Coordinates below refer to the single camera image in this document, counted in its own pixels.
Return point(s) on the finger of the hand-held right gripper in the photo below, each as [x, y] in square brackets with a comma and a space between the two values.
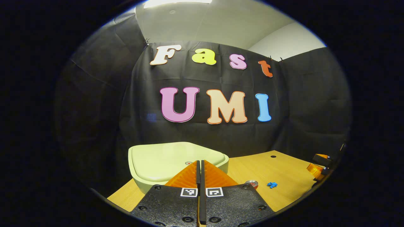
[317, 171]
[322, 160]

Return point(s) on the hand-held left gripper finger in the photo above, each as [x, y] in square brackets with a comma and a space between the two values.
[202, 179]
[198, 178]

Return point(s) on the pale green desktop garbage bin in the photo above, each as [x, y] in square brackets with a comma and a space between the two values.
[164, 160]

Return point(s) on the blue paper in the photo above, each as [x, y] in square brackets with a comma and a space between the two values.
[272, 184]

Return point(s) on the red pop can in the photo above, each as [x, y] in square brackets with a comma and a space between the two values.
[252, 183]

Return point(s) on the ceiling light panel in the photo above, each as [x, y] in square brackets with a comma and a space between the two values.
[176, 3]

